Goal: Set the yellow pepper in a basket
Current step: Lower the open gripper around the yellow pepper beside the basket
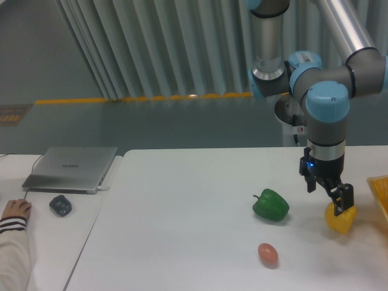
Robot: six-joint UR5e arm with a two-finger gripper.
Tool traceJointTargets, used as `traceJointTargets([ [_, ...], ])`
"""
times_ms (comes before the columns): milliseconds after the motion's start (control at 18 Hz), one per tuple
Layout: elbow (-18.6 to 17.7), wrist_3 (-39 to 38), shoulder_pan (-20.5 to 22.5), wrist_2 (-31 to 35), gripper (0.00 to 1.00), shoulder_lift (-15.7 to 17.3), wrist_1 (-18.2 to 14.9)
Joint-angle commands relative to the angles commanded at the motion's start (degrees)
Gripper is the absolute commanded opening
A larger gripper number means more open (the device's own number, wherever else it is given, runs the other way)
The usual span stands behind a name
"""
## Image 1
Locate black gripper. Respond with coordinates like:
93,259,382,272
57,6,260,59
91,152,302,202
299,147,354,216

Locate yellow bell pepper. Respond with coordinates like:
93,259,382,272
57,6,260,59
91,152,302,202
324,202,357,234

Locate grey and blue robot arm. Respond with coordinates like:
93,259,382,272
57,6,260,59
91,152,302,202
246,1,387,216

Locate cream striped sleeve forearm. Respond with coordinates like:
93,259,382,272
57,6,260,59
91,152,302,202
1,216,31,290

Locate yellow plastic basket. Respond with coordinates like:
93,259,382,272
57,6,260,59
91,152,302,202
367,175,388,221

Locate green bell pepper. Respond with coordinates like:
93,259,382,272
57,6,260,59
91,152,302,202
252,189,290,222

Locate person's hand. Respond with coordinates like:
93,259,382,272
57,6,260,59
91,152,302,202
1,199,32,220

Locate brown egg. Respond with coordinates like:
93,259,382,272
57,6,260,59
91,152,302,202
258,242,279,269

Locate grey vertical blinds curtain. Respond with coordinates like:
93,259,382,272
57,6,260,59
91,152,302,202
55,0,343,101

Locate silver closed laptop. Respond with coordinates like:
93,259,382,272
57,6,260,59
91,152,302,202
22,147,117,195

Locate black game controller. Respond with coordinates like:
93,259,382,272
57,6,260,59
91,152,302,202
49,195,72,217

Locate white laptop cable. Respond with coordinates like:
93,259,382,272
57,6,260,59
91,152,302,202
0,153,45,201

